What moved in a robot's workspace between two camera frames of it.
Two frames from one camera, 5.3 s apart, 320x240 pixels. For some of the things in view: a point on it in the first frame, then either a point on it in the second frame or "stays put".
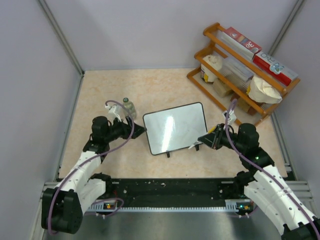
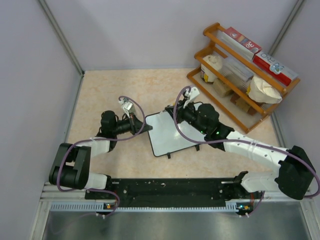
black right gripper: (213, 139) to (181, 110)
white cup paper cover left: (207, 74) stays put
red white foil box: (239, 41) stays put
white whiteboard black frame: (175, 128) stays put
